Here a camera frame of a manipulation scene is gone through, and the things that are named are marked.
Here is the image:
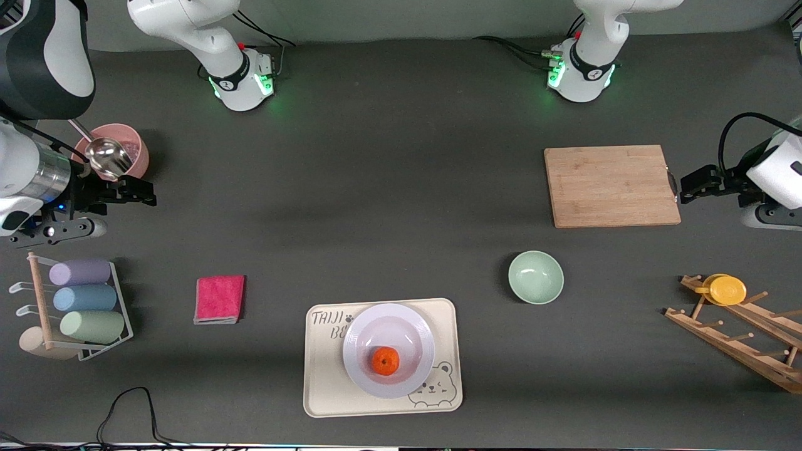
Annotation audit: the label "white round plate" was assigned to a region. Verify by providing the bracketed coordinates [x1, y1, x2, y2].
[343, 303, 436, 400]

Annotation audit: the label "orange fruit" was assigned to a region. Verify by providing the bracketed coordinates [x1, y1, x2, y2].
[372, 346, 400, 376]

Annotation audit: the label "metal scoop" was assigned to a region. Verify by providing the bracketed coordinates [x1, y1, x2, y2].
[68, 119, 133, 182]

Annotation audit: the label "pink bowl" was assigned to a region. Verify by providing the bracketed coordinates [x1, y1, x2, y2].
[74, 123, 150, 184]

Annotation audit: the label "purple cup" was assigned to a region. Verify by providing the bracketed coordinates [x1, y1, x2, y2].
[49, 259, 112, 286]

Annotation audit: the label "wooden cutting board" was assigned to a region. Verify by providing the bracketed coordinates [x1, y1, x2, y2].
[544, 145, 682, 229]

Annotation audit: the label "yellow cup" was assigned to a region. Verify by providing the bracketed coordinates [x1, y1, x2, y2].
[694, 274, 747, 306]

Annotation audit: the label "blue cup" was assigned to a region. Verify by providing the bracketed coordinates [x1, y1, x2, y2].
[53, 285, 118, 313]

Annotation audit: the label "green cup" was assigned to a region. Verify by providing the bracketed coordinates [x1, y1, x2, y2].
[60, 311, 125, 344]

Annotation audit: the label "pink folded cloth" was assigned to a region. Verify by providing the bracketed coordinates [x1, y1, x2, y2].
[194, 275, 246, 325]

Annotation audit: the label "beige cup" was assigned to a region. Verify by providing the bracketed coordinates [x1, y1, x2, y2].
[19, 327, 79, 361]

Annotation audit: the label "wooden peg drying rack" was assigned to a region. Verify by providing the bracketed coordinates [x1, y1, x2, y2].
[664, 274, 802, 395]

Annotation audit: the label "pale green bowl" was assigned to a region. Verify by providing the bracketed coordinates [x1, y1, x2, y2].
[508, 251, 565, 306]

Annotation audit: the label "cream tray with bear print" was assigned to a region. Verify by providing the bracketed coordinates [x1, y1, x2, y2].
[304, 298, 465, 418]

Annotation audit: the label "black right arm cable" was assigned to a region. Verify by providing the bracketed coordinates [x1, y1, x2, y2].
[0, 111, 88, 167]

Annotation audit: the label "white wire cup holder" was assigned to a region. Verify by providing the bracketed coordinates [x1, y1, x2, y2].
[9, 252, 134, 362]

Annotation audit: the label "thin black table cable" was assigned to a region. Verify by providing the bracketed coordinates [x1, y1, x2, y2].
[0, 387, 189, 451]

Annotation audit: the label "black right base cables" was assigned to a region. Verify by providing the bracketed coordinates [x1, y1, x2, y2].
[232, 8, 296, 76]

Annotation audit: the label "black base cables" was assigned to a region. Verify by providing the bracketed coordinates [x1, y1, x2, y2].
[232, 8, 296, 76]
[473, 13, 586, 71]

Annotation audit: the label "black left base cables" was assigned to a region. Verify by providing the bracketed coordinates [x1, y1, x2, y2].
[473, 13, 586, 71]

